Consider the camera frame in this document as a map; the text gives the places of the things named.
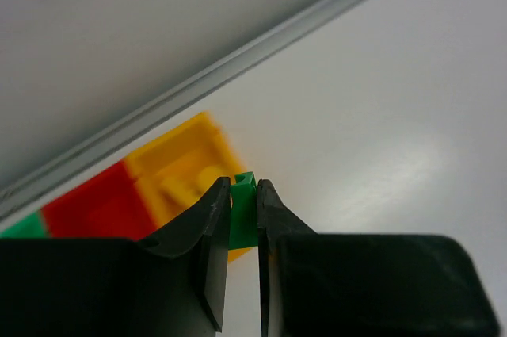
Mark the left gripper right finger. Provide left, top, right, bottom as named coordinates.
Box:
left=256, top=179, right=500, bottom=336

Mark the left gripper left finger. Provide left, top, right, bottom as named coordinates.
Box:
left=1, top=178, right=231, bottom=336

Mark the small green curved lego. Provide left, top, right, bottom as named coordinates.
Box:
left=229, top=171, right=258, bottom=251

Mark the red plastic bin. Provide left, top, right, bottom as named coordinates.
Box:
left=41, top=163, right=155, bottom=240

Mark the yellow plastic bin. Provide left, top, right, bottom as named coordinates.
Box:
left=123, top=111, right=254, bottom=265

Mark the green plastic bin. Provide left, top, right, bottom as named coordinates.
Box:
left=1, top=213, right=48, bottom=239

